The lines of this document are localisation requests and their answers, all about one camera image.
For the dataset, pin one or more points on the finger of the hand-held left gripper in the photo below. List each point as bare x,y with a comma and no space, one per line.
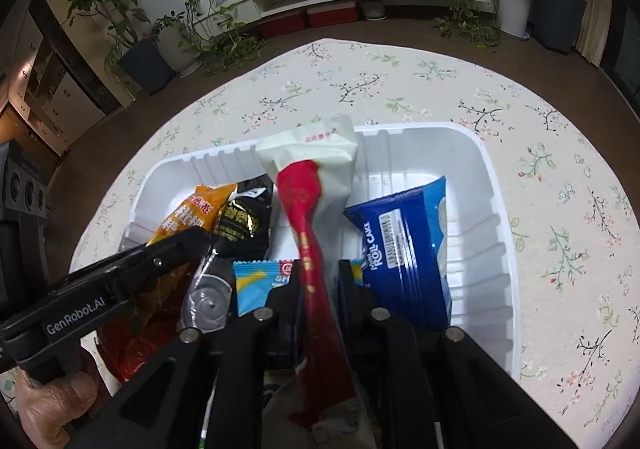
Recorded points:
172,249

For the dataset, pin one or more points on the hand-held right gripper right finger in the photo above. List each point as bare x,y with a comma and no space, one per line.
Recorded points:
362,301

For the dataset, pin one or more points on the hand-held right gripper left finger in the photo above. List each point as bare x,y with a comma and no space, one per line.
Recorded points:
280,301

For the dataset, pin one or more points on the light blue panda packet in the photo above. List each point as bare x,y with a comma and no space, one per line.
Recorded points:
255,284

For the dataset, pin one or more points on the orange snack packet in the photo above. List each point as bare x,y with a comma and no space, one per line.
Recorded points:
195,209

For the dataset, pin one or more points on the dark blue cake packet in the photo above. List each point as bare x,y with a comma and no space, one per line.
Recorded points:
410,249

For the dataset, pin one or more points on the black snack packet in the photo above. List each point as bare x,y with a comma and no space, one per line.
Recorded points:
240,224

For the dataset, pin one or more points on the large red snack packet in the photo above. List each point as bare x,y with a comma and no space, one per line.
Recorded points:
140,349

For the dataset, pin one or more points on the long shiny red packet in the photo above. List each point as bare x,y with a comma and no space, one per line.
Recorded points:
305,209

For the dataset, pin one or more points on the white plastic tray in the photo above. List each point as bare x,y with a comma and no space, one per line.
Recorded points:
465,179

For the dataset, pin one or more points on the white snack packet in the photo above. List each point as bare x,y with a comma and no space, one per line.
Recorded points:
320,144

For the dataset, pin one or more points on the person's left hand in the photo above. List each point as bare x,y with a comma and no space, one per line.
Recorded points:
55,404

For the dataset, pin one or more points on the tall plant in dark pot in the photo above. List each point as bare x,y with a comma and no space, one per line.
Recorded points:
145,66

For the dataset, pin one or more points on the small plant in ribbed pot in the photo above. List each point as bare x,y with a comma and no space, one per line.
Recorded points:
177,51

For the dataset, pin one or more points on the red storage box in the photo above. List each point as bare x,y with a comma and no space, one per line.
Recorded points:
332,15
282,25

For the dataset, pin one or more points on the small white pot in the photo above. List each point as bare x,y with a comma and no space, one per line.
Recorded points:
373,9

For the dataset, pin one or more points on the glass sliding door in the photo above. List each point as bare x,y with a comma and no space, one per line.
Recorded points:
625,54

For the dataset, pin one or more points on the tan curtain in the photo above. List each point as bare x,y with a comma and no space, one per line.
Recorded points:
595,14

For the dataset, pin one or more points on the white wall cabinet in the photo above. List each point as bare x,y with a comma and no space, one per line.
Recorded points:
60,94

